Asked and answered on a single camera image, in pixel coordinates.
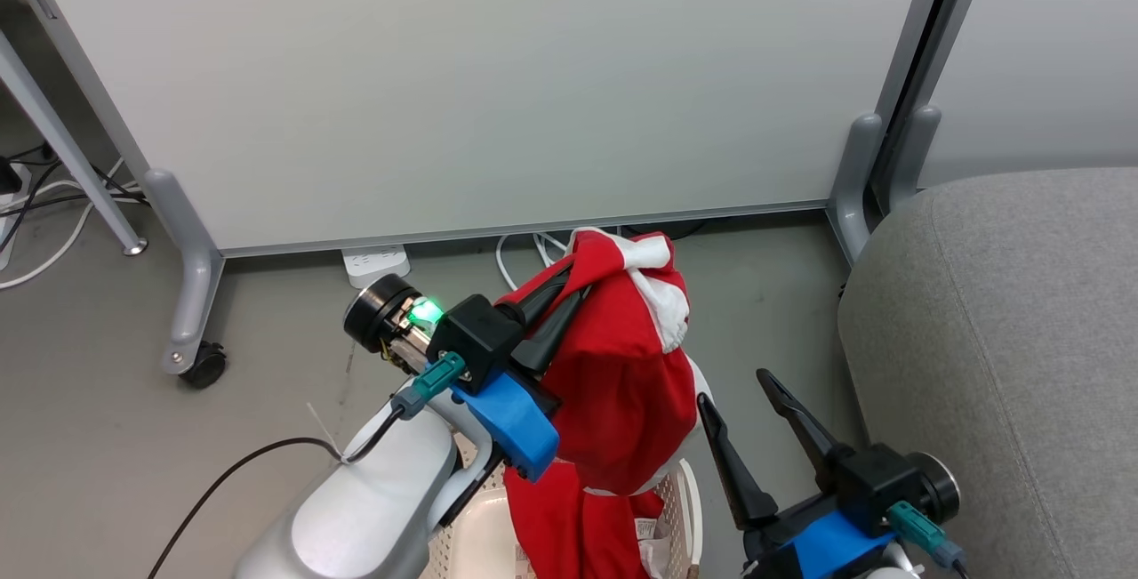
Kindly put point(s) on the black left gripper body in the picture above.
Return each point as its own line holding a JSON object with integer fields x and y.
{"x": 476, "y": 339}

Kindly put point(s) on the white power strip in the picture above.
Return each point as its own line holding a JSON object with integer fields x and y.
{"x": 376, "y": 263}

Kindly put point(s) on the white perforated laundry basket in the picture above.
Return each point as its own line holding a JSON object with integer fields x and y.
{"x": 480, "y": 534}

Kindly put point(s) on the red and white clothing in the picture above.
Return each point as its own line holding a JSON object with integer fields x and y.
{"x": 622, "y": 383}

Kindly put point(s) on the grey partition foot with caster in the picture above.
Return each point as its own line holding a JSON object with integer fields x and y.
{"x": 197, "y": 277}

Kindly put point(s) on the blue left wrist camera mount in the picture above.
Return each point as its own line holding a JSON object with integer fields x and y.
{"x": 511, "y": 423}

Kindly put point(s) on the white partition board grey frame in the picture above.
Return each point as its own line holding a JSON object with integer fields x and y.
{"x": 498, "y": 81}

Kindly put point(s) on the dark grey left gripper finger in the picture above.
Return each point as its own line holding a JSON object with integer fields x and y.
{"x": 547, "y": 339}
{"x": 538, "y": 294}

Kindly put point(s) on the white printed label sticker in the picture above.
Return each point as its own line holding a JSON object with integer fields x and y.
{"x": 649, "y": 548}

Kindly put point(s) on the white partition panel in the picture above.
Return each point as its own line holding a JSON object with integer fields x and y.
{"x": 1040, "y": 45}

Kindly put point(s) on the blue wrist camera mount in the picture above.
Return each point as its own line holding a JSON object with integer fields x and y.
{"x": 511, "y": 423}
{"x": 831, "y": 543}

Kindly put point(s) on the grey fabric sofa seat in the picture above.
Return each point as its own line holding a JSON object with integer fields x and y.
{"x": 1005, "y": 365}

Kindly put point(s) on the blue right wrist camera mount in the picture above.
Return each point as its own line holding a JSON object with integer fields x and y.
{"x": 831, "y": 543}

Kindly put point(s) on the grey metal table leg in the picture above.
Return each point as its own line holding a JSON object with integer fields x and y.
{"x": 62, "y": 143}

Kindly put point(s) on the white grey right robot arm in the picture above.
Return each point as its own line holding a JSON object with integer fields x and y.
{"x": 889, "y": 568}

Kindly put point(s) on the black caster wheel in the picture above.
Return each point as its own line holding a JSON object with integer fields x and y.
{"x": 206, "y": 367}

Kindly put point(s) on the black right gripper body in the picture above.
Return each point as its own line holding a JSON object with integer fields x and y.
{"x": 876, "y": 477}

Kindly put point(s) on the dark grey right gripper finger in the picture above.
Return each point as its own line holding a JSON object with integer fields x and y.
{"x": 805, "y": 428}
{"x": 738, "y": 477}

